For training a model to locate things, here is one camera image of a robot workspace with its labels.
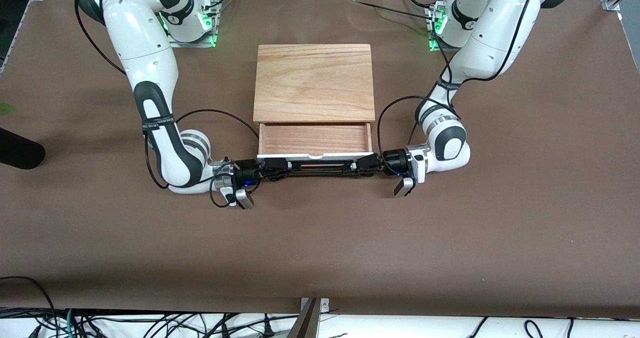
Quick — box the white-fronted wooden drawer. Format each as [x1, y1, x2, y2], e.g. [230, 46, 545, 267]
[256, 122, 380, 162]

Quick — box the light wooden drawer cabinet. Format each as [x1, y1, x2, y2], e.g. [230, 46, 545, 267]
[253, 43, 376, 140]

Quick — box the dark slanted bar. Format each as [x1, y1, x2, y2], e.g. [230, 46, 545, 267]
[286, 298, 319, 338]

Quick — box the black cylindrical object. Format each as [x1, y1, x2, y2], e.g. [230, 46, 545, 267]
[0, 127, 46, 170]

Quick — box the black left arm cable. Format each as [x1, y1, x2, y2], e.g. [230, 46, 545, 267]
[377, 0, 542, 155]

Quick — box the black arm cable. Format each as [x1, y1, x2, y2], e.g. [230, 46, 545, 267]
[377, 0, 542, 155]
[74, 0, 261, 209]

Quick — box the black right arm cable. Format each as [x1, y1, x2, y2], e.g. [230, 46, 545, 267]
[74, 0, 261, 209]

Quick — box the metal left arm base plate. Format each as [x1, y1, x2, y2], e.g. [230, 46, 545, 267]
[427, 6, 453, 52]

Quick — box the small metal table bracket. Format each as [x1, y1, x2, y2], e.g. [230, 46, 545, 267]
[300, 298, 331, 315]

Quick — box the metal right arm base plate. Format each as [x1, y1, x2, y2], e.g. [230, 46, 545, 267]
[164, 0, 219, 48]

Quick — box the black table cable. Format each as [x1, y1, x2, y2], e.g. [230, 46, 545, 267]
[350, 0, 442, 22]

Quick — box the black looping floor cable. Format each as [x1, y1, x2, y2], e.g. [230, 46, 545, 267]
[0, 276, 57, 329]

